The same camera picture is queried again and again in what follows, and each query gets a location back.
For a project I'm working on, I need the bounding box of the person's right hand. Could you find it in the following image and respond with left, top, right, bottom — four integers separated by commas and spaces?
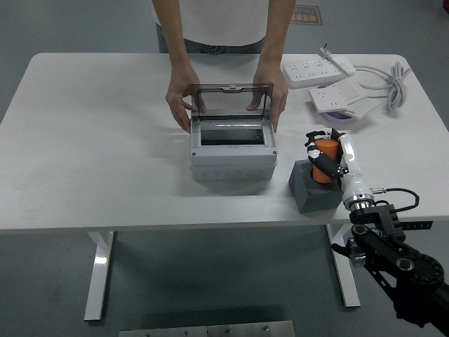
165, 66, 205, 134

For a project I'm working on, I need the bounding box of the person's left hand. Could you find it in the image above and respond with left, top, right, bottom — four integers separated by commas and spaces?
246, 65, 289, 134

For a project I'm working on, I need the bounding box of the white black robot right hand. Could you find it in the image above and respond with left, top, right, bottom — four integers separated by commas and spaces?
303, 128, 373, 207

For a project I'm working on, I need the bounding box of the orange cylindrical battery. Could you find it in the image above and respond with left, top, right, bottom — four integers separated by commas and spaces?
311, 139, 340, 184

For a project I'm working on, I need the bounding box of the grey block with round hole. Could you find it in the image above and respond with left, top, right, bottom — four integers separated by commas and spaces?
288, 159, 347, 214

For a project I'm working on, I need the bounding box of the smoky transparent box lid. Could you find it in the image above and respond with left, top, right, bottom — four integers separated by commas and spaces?
191, 83, 274, 122

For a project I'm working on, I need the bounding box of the grey plastic junction box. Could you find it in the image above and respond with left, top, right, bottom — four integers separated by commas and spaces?
189, 117, 279, 182

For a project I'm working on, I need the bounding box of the large white power strip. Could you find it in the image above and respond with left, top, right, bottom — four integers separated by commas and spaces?
281, 58, 347, 89

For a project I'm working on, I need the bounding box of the small white power strip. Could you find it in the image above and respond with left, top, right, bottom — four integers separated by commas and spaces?
308, 86, 362, 114

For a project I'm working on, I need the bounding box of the purple round disc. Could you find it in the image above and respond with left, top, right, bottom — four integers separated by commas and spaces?
316, 84, 357, 124

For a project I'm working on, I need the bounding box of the white power plug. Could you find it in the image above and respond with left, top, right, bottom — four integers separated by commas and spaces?
317, 42, 356, 75

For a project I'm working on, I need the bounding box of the flat white socket panel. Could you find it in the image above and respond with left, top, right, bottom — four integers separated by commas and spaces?
345, 96, 380, 119

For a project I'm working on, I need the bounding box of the person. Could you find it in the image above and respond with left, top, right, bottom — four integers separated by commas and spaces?
150, 0, 273, 55

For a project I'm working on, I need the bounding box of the black perforated bar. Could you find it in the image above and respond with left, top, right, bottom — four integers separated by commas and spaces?
401, 220, 433, 231

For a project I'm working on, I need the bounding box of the brown floor sign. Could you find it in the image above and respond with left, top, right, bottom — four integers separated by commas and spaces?
289, 4, 323, 26

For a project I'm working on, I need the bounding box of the white table leg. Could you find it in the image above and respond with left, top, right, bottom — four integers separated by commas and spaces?
83, 230, 116, 322
325, 224, 361, 309

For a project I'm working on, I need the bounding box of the grey metal plate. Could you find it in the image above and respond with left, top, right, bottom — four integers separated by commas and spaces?
119, 319, 295, 337

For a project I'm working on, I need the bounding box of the white coiled power cord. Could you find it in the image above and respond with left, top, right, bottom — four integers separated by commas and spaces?
352, 61, 412, 113

